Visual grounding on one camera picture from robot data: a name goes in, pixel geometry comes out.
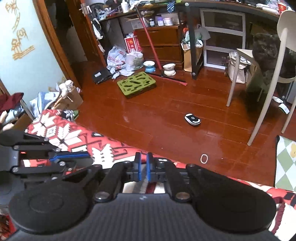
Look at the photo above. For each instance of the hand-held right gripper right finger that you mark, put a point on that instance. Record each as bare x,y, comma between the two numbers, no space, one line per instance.
149,166

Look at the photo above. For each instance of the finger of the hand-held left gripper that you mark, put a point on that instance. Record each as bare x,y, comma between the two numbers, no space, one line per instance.
74,153
76,162

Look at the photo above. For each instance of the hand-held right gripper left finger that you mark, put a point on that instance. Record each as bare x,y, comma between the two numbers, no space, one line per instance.
138,166

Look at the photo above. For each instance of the red patterned blanket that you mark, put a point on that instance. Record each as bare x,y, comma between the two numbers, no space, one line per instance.
69,139

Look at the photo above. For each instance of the black white computer mouse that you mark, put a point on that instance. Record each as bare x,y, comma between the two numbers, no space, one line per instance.
192,119

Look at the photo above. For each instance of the green foam tray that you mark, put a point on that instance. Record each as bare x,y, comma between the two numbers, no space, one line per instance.
136,84

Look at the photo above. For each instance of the maroon cloth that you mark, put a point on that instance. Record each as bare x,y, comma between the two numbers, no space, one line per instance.
10,100

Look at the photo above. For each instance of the black pouch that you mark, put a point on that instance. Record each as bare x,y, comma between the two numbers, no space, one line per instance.
101,76

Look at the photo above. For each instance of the blue pet bowl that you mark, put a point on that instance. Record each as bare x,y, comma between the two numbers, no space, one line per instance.
149,67

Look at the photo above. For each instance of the white pet bowl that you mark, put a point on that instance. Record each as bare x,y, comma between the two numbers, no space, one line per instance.
169,69

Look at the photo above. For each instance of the red white plastic bag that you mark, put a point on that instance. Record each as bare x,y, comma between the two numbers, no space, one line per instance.
115,58

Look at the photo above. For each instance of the brown paper bag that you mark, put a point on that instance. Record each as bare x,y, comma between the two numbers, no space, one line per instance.
188,59

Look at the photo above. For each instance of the red cardboard box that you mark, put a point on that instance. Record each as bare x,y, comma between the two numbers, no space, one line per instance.
133,44

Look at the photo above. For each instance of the wooden drawer cabinet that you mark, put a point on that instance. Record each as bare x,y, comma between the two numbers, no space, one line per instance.
166,44

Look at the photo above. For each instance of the white tote bag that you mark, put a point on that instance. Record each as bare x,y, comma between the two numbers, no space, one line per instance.
238,69

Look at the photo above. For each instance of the white drawer cart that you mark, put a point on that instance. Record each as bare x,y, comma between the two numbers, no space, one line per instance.
222,55

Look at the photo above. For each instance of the green checkered floor mat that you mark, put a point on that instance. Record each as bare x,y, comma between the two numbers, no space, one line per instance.
285,166

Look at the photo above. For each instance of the white cosmetic jar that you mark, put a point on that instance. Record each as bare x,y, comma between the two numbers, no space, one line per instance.
168,21

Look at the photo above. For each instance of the white lotion bottle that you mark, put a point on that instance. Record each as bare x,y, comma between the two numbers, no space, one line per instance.
125,6

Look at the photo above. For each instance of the blue striped necktie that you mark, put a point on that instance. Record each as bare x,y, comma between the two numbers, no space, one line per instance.
171,6

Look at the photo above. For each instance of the dark cat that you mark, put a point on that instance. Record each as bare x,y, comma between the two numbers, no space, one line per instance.
266,51

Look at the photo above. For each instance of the dark wooden desk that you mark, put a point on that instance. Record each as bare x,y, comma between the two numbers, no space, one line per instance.
231,7

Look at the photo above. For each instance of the cream plastic chair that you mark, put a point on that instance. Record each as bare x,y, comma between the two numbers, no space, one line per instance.
285,27

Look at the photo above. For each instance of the red paper cup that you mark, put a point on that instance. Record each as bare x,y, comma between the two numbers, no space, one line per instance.
282,8

